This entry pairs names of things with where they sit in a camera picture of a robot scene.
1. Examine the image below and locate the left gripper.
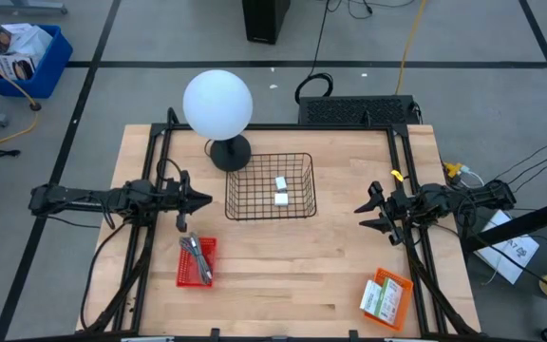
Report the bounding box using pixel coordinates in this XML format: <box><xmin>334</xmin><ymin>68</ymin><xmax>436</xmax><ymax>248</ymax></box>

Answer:
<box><xmin>162</xmin><ymin>170</ymin><xmax>215</xmax><ymax>234</ymax></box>

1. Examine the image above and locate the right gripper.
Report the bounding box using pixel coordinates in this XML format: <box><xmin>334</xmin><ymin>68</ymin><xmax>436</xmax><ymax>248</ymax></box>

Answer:
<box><xmin>353</xmin><ymin>180</ymin><xmax>420</xmax><ymax>248</ymax></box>

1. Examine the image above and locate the grey cable with blue ends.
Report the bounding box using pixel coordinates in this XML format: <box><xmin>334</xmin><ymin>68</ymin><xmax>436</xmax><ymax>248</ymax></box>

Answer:
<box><xmin>179</xmin><ymin>236</ymin><xmax>208</xmax><ymax>282</ymax></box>

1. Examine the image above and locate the orange plastic basket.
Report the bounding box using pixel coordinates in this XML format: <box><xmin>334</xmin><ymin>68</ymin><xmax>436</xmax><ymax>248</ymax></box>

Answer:
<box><xmin>363</xmin><ymin>267</ymin><xmax>415</xmax><ymax>333</ymax></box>

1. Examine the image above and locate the blue plastic bin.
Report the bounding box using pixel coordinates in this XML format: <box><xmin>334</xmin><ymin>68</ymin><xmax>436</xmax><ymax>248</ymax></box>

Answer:
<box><xmin>0</xmin><ymin>23</ymin><xmax>74</xmax><ymax>100</ymax></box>

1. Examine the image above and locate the red plastic basket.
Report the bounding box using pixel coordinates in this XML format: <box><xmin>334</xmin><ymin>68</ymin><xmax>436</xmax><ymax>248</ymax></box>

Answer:
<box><xmin>176</xmin><ymin>236</ymin><xmax>218</xmax><ymax>289</ymax></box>

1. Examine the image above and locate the yellow plug connector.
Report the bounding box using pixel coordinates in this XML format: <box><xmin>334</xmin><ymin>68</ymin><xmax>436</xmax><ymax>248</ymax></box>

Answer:
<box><xmin>443</xmin><ymin>161</ymin><xmax>464</xmax><ymax>180</ymax></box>

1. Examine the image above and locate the white globe lamp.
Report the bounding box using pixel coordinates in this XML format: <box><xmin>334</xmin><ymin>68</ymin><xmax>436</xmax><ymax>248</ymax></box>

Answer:
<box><xmin>182</xmin><ymin>68</ymin><xmax>255</xmax><ymax>173</ymax></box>

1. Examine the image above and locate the black perforated metal case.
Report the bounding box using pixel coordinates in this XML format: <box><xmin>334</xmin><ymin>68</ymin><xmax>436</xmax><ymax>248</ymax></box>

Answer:
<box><xmin>297</xmin><ymin>94</ymin><xmax>422</xmax><ymax>127</ymax></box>

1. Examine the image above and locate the white printed paper sheet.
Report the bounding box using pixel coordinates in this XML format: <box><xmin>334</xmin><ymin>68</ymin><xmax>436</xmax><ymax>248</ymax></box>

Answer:
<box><xmin>473</xmin><ymin>209</ymin><xmax>540</xmax><ymax>285</ymax></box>

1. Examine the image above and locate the black metal beam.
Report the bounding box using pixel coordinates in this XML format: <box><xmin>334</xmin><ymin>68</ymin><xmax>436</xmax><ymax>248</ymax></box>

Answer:
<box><xmin>462</xmin><ymin>193</ymin><xmax>547</xmax><ymax>254</ymax></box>

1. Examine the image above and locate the black computer tower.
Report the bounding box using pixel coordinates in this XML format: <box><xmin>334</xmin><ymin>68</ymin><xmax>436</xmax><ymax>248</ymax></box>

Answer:
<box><xmin>241</xmin><ymin>0</ymin><xmax>292</xmax><ymax>46</ymax></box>

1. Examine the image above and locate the white carton with dark print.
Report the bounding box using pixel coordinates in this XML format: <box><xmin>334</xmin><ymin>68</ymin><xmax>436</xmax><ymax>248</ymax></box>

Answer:
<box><xmin>0</xmin><ymin>23</ymin><xmax>32</xmax><ymax>54</ymax></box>
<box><xmin>0</xmin><ymin>52</ymin><xmax>37</xmax><ymax>81</ymax></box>

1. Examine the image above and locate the black wire basket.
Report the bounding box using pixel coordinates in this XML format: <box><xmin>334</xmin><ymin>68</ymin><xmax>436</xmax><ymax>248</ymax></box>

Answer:
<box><xmin>223</xmin><ymin>151</ymin><xmax>317</xmax><ymax>221</ymax></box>

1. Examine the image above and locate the white thin cable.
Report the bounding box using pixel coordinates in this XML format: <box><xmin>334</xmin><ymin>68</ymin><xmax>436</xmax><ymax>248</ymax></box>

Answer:
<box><xmin>461</xmin><ymin>164</ymin><xmax>487</xmax><ymax>189</ymax></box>

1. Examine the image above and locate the black metal table frame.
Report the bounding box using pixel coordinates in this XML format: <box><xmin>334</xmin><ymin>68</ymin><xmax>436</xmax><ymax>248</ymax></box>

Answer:
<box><xmin>76</xmin><ymin>106</ymin><xmax>482</xmax><ymax>342</ymax></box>

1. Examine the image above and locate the black coiled cable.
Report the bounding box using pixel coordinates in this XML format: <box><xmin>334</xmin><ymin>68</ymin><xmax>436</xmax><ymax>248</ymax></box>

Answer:
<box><xmin>294</xmin><ymin>0</ymin><xmax>335</xmax><ymax>105</ymax></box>

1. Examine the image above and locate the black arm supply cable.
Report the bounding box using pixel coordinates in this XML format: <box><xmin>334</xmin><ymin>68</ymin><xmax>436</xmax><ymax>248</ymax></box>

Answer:
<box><xmin>79</xmin><ymin>220</ymin><xmax>130</xmax><ymax>333</ymax></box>

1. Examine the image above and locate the yellow hanging cable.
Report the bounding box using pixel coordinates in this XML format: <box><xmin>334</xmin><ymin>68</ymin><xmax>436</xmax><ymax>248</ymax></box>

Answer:
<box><xmin>395</xmin><ymin>0</ymin><xmax>427</xmax><ymax>95</ymax></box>

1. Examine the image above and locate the yellow floor cable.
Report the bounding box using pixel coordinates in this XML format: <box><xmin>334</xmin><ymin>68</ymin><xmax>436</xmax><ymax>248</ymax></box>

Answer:
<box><xmin>0</xmin><ymin>44</ymin><xmax>42</xmax><ymax>152</ymax></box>

